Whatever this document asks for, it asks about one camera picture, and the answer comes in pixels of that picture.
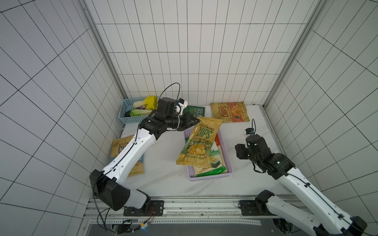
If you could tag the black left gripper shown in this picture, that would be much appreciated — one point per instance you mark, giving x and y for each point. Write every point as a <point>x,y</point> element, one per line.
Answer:
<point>187,124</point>

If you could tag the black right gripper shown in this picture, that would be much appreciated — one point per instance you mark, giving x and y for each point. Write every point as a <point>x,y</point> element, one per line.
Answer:
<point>244,151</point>

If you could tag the sour cream onion chips bag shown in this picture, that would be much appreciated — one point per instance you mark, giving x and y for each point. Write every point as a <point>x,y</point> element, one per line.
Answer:
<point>197,150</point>

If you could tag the green white cassava chips bag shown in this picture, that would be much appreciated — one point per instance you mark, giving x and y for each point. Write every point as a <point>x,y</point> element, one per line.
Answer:
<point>217,166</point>

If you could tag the sea salt chips bag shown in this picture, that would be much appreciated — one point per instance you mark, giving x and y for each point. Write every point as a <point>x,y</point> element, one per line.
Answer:
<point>118,145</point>

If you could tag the cream red cassava chips bag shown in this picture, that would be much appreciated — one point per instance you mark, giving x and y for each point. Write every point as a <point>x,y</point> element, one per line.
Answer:
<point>217,141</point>

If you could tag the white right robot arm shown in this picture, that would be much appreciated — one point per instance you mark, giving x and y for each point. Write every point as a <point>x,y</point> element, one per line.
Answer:
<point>324,217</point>

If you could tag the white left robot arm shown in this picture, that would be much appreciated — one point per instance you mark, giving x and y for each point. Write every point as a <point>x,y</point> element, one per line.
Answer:
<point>108,185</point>

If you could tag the green REAL chips bag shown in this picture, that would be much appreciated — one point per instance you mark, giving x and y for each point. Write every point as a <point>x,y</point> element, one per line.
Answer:
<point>195,111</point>

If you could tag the brown orange chips bag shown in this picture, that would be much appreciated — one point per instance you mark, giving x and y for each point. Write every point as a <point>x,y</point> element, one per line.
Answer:
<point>231,112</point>

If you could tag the yellow snack bag in basket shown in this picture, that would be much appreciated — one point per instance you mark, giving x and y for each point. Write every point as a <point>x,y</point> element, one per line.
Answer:
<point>151,103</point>

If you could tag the purple plastic basket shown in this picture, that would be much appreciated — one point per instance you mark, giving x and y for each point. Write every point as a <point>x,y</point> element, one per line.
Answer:
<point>191,173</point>

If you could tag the blue plastic basket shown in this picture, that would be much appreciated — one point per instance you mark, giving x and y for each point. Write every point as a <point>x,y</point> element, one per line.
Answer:
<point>126,105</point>

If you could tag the toy eggplant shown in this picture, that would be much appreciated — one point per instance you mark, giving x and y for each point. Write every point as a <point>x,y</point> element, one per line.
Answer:
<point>127,113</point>

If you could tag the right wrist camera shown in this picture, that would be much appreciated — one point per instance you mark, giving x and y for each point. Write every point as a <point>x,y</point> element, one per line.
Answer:
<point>250,131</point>

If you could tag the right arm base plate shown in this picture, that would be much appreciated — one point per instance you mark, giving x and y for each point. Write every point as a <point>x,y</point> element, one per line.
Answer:
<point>251,207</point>

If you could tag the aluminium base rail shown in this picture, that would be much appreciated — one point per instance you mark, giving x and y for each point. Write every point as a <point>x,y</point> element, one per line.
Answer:
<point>181,209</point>

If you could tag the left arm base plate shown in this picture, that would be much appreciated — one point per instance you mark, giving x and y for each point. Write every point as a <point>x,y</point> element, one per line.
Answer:
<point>151,208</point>

